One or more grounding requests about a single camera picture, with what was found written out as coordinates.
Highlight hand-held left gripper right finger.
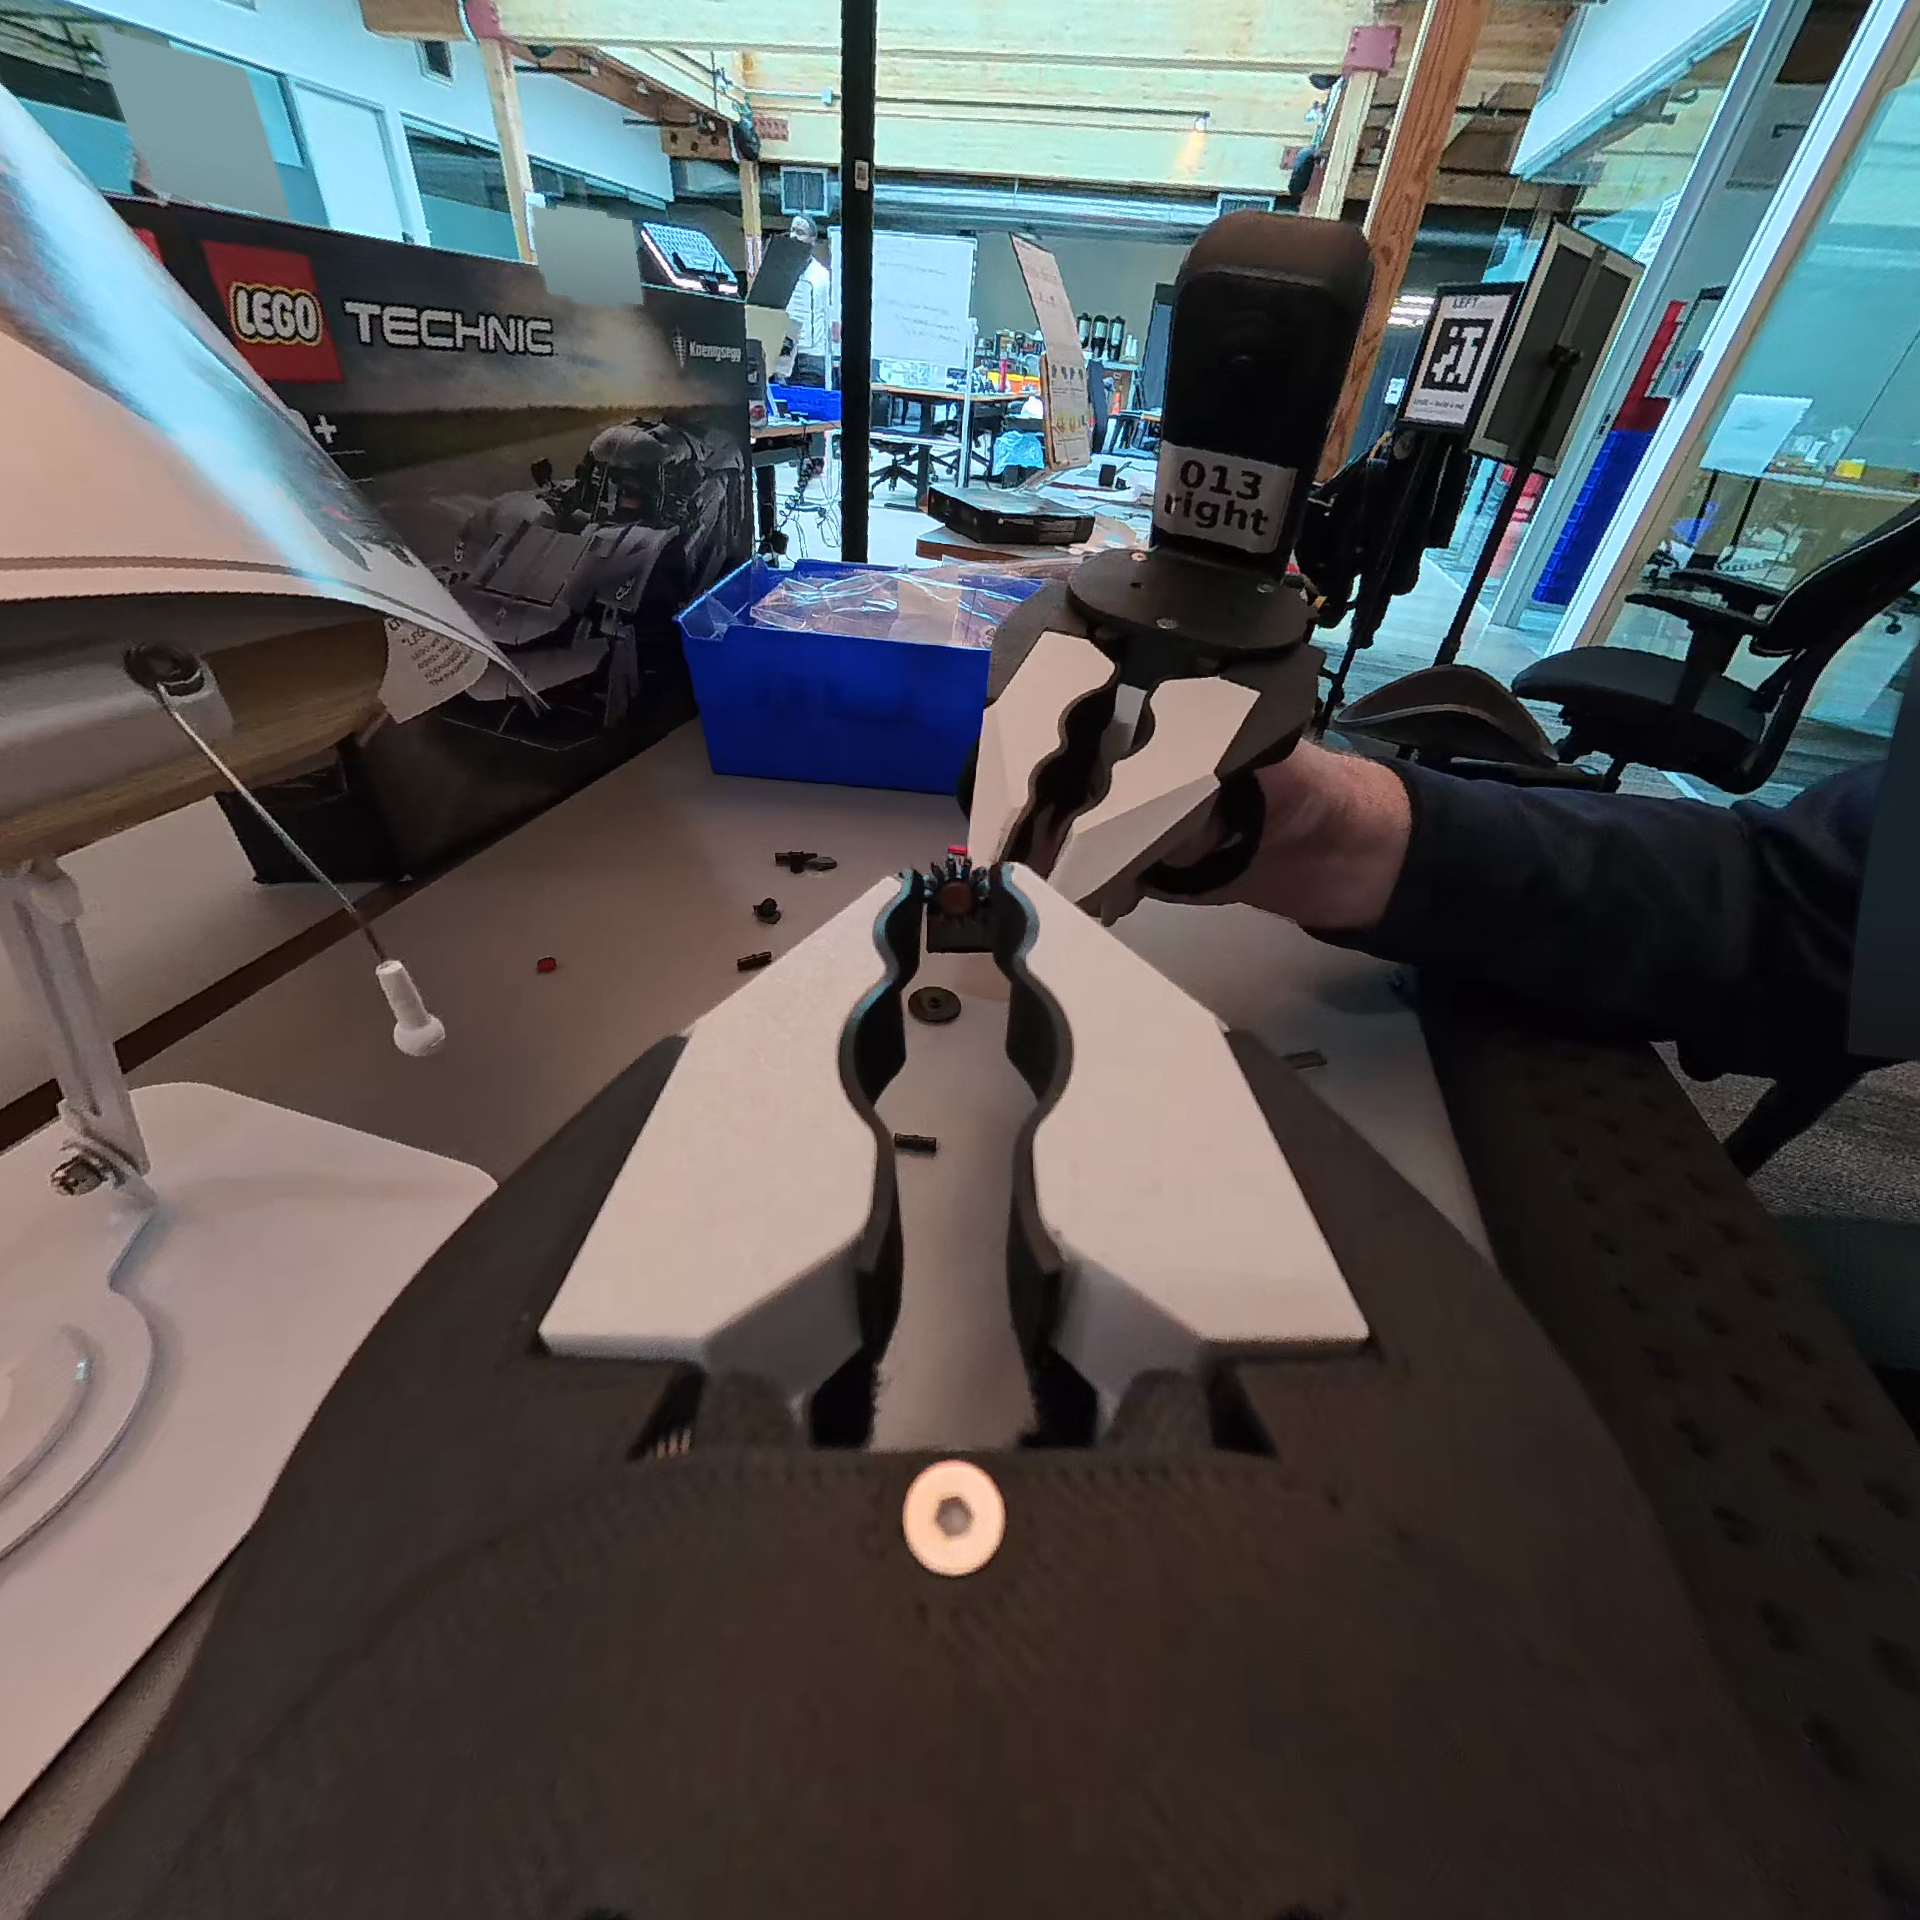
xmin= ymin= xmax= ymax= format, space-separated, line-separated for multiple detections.
xmin=991 ymin=863 xmax=1374 ymax=1445

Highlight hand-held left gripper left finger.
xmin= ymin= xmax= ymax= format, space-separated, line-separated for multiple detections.
xmin=538 ymin=870 xmax=923 ymax=1445

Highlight person's right hand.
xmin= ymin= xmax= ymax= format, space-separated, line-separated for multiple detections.
xmin=1183 ymin=748 xmax=1418 ymax=934

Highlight standing poster board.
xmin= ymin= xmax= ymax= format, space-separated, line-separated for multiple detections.
xmin=1008 ymin=231 xmax=1098 ymax=471

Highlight black white marker sign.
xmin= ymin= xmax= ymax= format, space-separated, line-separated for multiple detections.
xmin=1401 ymin=285 xmax=1520 ymax=436

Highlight clear plastic parts bags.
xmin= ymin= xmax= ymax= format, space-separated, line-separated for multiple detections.
xmin=745 ymin=567 xmax=1052 ymax=653

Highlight black lego set box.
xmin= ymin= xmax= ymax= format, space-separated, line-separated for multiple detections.
xmin=105 ymin=193 xmax=760 ymax=887

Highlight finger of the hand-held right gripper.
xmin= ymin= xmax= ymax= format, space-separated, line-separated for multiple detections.
xmin=958 ymin=626 xmax=1123 ymax=873
xmin=1054 ymin=678 xmax=1263 ymax=922

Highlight whiteboard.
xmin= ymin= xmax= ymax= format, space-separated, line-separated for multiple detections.
xmin=872 ymin=229 xmax=980 ymax=367

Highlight stacked blue storage bins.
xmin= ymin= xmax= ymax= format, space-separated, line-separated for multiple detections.
xmin=1499 ymin=426 xmax=1643 ymax=633

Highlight blue plastic bin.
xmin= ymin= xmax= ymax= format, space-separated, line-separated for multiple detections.
xmin=675 ymin=557 xmax=1052 ymax=798

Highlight person's right forearm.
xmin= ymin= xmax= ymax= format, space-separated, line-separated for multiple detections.
xmin=1328 ymin=756 xmax=1920 ymax=1080

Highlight open instruction book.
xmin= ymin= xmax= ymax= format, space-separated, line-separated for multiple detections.
xmin=0 ymin=81 xmax=548 ymax=721

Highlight white book stand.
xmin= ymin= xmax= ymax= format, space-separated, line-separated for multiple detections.
xmin=0 ymin=607 xmax=502 ymax=1823

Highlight grey chair seat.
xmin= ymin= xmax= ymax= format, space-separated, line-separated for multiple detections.
xmin=1334 ymin=663 xmax=1562 ymax=767

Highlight black office chair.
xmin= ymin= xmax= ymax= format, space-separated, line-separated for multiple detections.
xmin=1512 ymin=502 xmax=1920 ymax=798

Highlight black dimpled fabric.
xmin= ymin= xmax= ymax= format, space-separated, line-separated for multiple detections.
xmin=1425 ymin=1006 xmax=1920 ymax=1920

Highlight black flat case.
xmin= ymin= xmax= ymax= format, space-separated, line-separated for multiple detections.
xmin=928 ymin=481 xmax=1098 ymax=549

